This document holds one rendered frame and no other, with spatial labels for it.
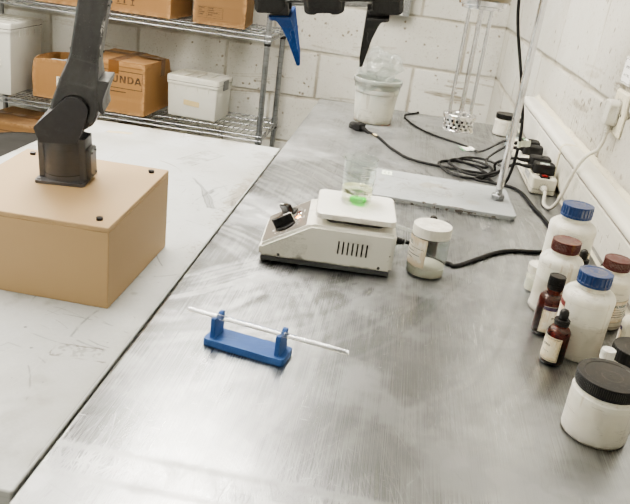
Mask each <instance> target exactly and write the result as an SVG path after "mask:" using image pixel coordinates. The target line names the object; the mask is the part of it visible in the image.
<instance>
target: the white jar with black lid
mask: <svg viewBox="0 0 630 504"><path fill-rule="evenodd" d="M561 424H562V427H563V428H564V430H565V431H566V432H567V433H568V434H569V435H570V436H571V437H572V438H573V439H575V440H576V441H578V442H580V443H582V444H584V445H586V446H589V447H592V448H595V449H600V450H616V449H619V448H621V447H622V446H624V444H625V443H626V440H627V438H628V435H629V433H630V368H628V367H627V366H625V365H622V364H620V363H618V362H615V361H611V360H607V359H602V358H587V359H584V360H582V361H580V362H579V364H578V367H577V370H576V373H575V377H574V379H573V381H572V384H571V387H570V390H569V394H568V397H567V400H566V403H565V407H564V410H563V413H562V416H561Z"/></svg>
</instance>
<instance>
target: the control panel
mask: <svg viewBox="0 0 630 504"><path fill-rule="evenodd" d="M310 204H311V200H310V201H307V202H305V203H302V204H300V205H297V206H294V207H292V208H298V212H299V211H302V212H301V213H299V214H297V213H295V214H294V215H293V217H294V220H295V224H294V225H293V226H291V227H290V228H288V229H285V230H283V231H276V229H275V227H274V225H273V222H272V219H273V218H276V217H278V216H280V214H281V213H282V211H281V212H279V213H276V214H274V215H271V216H270V219H269V222H268V225H267V228H266V231H265V234H264V236H263V239H262V241H265V240H268V239H271V238H273V237H276V236H279V235H281V234H284V233H286V232H289V231H292V230H294V229H297V228H300V227H302V226H305V225H306V224H307V219H308V214H309V209H310ZM298 215H300V217H299V218H296V216H298Z"/></svg>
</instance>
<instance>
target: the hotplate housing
mask: <svg viewBox="0 0 630 504"><path fill-rule="evenodd" d="M317 202H318V199H312V200H311V204H310V209H309V214H308V219H307V224H306V225H305V226H302V227H300V228H297V229H294V230H292V231H289V232H286V233H284V234H281V235H279V236H276V237H273V238H271V239H268V240H265V241H262V239H263V236H264V234H265V231H266V228H267V225H268V222H269V219H270V218H269V219H268V222H267V225H266V227H265V230H264V233H263V236H262V239H261V242H260V245H259V251H258V252H261V254H260V259H263V260H271V261H278V262H285V263H293V264H300V265H307V266H314V267H322V268H329V269H336V270H343V271H351V272H358V273H365V274H373V275H380V276H388V273H389V272H388V270H391V268H392V262H393V257H394V252H395V247H396V245H398V244H399V245H401V244H402V245H404V243H405V239H402V238H399V237H397V235H396V228H395V227H394V228H387V227H380V226H372V225H365V224H358V223H350V222H343V221H336V220H329V219H322V218H318V217H317V216H316V207H317Z"/></svg>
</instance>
